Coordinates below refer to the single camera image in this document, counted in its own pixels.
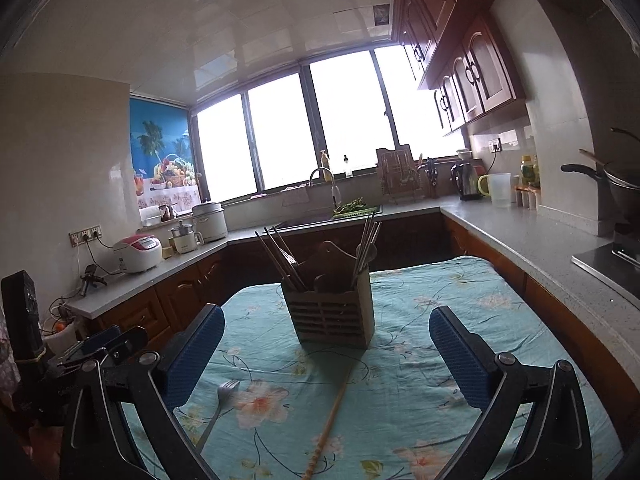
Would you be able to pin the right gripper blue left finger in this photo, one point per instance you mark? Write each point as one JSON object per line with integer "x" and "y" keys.
{"x": 163, "y": 381}

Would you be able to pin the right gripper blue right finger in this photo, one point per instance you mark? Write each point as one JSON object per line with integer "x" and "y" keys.
{"x": 487, "y": 383}

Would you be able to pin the silver fork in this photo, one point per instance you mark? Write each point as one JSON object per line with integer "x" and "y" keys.
{"x": 225, "y": 393}

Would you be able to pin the silver metal spoon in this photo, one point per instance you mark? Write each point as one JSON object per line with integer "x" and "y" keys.
{"x": 366, "y": 253}

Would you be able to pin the metal chopstick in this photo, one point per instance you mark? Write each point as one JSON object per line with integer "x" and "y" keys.
{"x": 372, "y": 237}
{"x": 364, "y": 238}

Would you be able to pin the kitchen sink basin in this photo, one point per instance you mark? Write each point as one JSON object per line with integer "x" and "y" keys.
{"x": 303, "y": 221}

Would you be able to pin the teal floral tablecloth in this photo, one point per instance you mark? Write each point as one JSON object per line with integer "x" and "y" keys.
{"x": 402, "y": 415}

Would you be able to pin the red white rice cooker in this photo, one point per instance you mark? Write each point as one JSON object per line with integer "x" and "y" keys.
{"x": 138, "y": 253}

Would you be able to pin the small white electric pot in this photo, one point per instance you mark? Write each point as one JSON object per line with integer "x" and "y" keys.
{"x": 184, "y": 238}

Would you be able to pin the black box device left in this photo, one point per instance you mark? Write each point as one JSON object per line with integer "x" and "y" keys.
{"x": 20, "y": 308}

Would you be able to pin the large white rice cooker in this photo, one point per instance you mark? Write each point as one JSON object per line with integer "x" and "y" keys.
{"x": 209, "y": 220}

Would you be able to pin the gas stove top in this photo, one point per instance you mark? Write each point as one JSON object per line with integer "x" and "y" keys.
{"x": 612, "y": 266}

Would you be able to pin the wooden utensil holder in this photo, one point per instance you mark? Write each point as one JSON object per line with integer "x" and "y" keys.
{"x": 335, "y": 304}

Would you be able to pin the tropical fruit window poster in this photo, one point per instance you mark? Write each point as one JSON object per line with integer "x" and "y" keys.
{"x": 162, "y": 156}

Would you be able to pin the yellow oil bottle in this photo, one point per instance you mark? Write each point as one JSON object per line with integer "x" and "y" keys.
{"x": 529, "y": 172}

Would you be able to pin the black knife block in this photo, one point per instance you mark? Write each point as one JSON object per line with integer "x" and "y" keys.
{"x": 428, "y": 177}

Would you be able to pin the green vegetables in sink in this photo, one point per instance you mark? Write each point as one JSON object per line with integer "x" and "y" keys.
{"x": 354, "y": 208}

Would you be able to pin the wooden dish rack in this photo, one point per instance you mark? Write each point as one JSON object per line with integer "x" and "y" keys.
{"x": 397, "y": 172}

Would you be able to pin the dish soap bottle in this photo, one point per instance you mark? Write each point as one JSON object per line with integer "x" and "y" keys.
{"x": 325, "y": 164}

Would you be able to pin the wall power socket left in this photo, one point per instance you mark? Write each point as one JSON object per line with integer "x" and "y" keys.
{"x": 83, "y": 236}

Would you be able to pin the clear jug green handle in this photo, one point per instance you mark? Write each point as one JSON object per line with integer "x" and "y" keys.
{"x": 498, "y": 187}

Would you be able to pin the black wok with handle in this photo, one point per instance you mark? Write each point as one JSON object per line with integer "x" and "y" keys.
{"x": 621, "y": 178}

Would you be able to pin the upper wooden wall cabinets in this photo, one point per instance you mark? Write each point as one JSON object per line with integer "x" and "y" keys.
{"x": 460, "y": 56}

